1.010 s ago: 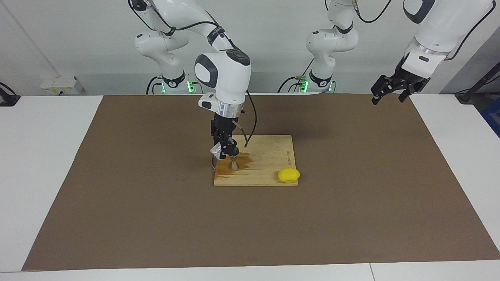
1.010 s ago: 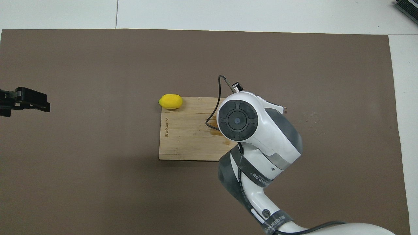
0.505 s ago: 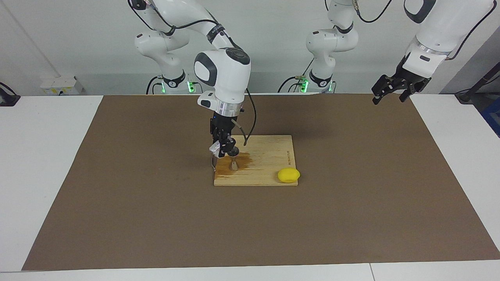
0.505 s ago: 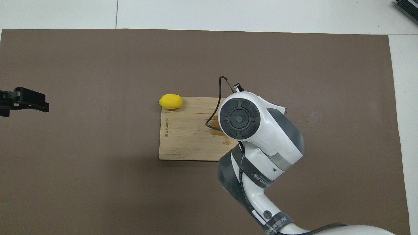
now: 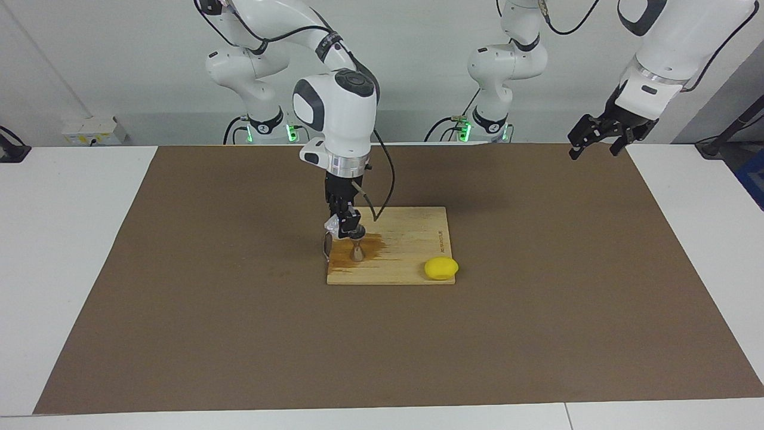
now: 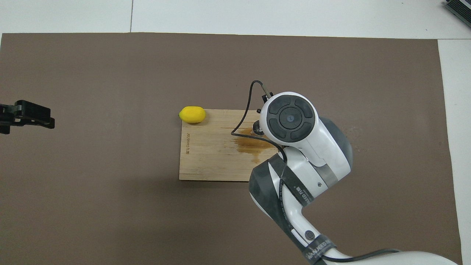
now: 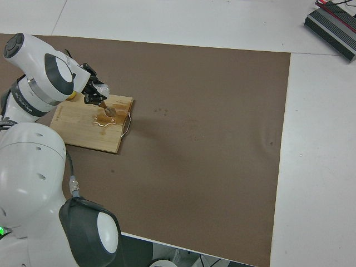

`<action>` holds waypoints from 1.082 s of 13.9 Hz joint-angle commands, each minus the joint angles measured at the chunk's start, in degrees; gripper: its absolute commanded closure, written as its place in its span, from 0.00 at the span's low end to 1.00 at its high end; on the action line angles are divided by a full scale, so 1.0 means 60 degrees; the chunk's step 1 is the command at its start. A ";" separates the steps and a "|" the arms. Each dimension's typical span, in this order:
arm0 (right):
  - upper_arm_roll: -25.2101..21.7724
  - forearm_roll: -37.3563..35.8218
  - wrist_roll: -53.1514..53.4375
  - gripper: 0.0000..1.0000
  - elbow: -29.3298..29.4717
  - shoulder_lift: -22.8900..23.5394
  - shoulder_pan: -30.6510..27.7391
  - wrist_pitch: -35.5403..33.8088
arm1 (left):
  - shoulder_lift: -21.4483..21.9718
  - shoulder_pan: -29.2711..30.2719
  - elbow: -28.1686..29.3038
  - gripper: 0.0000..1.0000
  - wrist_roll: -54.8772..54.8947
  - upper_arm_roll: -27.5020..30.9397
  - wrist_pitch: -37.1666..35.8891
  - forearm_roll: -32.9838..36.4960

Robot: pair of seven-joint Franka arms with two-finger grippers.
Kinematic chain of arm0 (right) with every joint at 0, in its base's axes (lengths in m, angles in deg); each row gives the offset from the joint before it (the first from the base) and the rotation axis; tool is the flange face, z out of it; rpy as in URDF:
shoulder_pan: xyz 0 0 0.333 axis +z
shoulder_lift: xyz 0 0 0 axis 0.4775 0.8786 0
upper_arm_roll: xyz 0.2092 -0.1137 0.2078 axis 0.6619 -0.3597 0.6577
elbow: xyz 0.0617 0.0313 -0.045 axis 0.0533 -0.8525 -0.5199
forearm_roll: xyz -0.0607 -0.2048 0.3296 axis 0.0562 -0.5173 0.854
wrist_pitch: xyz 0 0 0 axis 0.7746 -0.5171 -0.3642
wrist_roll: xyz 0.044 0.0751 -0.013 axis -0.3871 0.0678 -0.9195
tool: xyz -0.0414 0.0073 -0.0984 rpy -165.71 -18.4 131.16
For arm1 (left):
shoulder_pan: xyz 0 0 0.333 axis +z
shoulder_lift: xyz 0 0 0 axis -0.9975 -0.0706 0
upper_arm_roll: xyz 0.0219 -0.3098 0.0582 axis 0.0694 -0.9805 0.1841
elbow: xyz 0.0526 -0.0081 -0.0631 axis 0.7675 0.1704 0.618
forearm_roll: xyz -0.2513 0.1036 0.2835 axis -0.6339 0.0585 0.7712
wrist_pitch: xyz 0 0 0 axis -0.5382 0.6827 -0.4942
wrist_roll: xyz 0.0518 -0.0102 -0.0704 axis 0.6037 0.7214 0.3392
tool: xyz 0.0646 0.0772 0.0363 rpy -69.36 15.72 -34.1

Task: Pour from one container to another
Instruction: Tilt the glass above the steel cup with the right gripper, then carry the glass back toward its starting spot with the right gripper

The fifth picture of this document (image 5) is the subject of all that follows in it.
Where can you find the stained wooden cutting board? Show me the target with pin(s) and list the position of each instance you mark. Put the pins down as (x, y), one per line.
(412, 239)

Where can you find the black stand pole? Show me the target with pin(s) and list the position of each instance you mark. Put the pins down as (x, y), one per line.
(725, 134)

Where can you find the small clear glass cup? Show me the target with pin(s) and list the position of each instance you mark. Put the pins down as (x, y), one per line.
(332, 227)

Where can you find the yellow lemon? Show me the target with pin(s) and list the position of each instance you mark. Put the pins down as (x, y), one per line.
(441, 268)

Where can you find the black table clamp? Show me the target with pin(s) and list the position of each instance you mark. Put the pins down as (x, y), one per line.
(12, 152)

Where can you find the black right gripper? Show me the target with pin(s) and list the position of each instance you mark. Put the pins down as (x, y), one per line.
(341, 190)

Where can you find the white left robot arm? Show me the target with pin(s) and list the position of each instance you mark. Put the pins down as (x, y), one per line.
(674, 42)

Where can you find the blue crate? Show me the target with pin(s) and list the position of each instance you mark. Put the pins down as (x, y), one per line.
(753, 179)

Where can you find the steel double jigger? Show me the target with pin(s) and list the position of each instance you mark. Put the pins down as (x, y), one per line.
(357, 254)

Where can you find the white wall socket box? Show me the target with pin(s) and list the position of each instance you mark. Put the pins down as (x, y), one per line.
(95, 130)

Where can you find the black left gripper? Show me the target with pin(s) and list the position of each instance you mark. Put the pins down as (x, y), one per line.
(621, 119)

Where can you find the brown table mat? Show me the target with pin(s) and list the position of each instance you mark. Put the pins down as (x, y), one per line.
(239, 334)

